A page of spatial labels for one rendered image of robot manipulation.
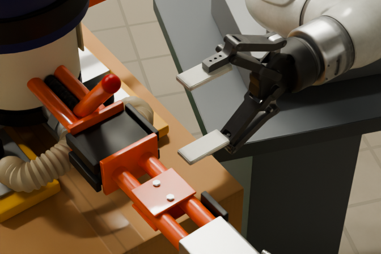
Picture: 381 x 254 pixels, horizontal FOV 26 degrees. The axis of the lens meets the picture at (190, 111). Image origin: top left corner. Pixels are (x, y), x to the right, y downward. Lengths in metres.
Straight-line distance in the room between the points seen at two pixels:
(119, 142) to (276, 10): 0.40
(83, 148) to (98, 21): 2.05
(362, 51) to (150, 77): 1.65
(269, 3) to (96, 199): 0.42
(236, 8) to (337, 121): 0.30
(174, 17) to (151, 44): 1.13
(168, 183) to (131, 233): 0.16
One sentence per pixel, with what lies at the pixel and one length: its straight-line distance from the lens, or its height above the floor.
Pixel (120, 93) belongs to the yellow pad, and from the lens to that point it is 1.29.
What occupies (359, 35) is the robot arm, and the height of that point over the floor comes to 1.11.
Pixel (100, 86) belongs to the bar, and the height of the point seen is 1.19.
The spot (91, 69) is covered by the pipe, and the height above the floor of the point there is 1.00.
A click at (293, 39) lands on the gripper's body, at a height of 1.11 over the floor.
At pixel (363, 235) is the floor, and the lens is 2.38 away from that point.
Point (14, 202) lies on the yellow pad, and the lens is 1.17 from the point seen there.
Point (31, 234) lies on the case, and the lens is 1.15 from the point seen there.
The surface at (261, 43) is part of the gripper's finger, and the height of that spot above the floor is 1.16.
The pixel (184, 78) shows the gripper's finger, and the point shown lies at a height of 1.15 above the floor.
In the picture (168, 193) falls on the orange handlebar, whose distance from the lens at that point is 0.99.
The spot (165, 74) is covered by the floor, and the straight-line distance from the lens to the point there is 2.81.
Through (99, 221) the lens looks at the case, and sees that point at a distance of 1.15.
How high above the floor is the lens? 1.84
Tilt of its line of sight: 43 degrees down
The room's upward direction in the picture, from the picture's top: straight up
